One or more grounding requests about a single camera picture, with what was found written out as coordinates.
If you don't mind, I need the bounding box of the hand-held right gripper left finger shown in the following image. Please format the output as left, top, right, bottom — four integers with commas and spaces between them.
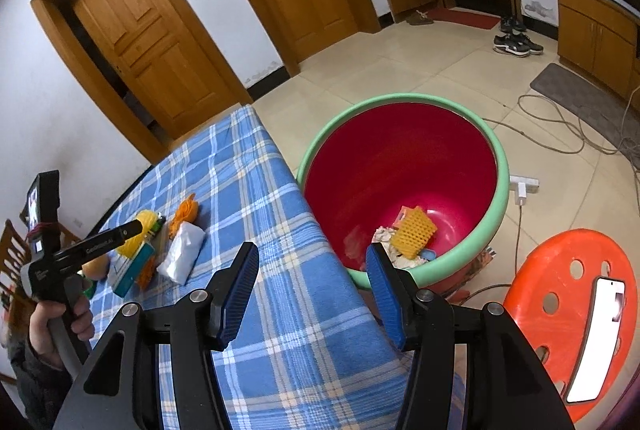
52, 241, 261, 430

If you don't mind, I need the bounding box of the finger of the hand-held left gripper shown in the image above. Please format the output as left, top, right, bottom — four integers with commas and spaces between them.
52, 220, 144, 278

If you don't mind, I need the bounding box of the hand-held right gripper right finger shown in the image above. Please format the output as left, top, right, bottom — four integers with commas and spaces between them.
365, 243, 576, 430

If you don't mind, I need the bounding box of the yellow foam fruit net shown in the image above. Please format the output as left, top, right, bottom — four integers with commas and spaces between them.
116, 209, 157, 258
390, 206, 438, 260

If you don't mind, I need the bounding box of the small white paper ball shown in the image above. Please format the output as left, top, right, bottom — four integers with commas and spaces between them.
390, 253, 431, 268

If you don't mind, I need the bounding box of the teal and white box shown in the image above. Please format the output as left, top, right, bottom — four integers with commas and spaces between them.
111, 243, 157, 298

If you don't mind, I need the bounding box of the white tissue pack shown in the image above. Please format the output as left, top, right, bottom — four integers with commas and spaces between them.
156, 221, 207, 286

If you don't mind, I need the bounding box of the red bucket with green rim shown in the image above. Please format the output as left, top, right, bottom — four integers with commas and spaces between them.
295, 94, 512, 296

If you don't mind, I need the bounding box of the person's left forearm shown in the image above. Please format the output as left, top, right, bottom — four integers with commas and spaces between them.
7, 340, 76, 430

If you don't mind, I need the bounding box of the person's left hand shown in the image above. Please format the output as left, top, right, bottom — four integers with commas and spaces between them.
27, 293, 96, 367

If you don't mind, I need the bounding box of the brown apple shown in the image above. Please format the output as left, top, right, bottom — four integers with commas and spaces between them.
81, 257, 112, 281

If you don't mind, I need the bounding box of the wooden chair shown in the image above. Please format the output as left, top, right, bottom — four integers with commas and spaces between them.
0, 219, 32, 316

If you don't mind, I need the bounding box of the blue plaid tablecloth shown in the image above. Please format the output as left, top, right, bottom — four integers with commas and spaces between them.
85, 104, 468, 430

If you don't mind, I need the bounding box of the patterned floor mat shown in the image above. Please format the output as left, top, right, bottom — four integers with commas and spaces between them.
445, 246, 497, 306

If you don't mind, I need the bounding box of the orange plastic stool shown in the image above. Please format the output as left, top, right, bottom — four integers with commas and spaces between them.
502, 229, 632, 423

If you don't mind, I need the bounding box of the wooden door with arched panel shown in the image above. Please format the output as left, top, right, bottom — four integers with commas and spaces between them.
30, 0, 253, 163

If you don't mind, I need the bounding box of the white smartphone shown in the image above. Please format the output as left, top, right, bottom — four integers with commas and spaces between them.
566, 277, 627, 403

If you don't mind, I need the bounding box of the grey floor mat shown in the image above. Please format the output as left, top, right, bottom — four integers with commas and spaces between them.
529, 63, 640, 156

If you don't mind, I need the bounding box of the black white-soled sneaker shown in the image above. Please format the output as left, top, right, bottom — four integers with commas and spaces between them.
492, 33, 531, 57
511, 33, 545, 56

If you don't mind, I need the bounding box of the red door mat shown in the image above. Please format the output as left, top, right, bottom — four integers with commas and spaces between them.
425, 7, 501, 30

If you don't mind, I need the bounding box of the wooden sideboard cabinet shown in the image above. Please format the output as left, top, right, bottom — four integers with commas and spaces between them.
555, 0, 640, 101

